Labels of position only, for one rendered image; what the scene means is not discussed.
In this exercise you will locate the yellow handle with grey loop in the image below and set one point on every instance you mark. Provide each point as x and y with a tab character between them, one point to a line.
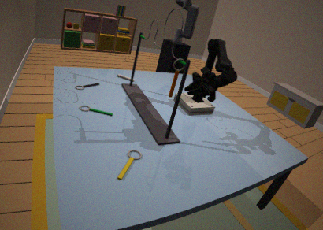
125	169

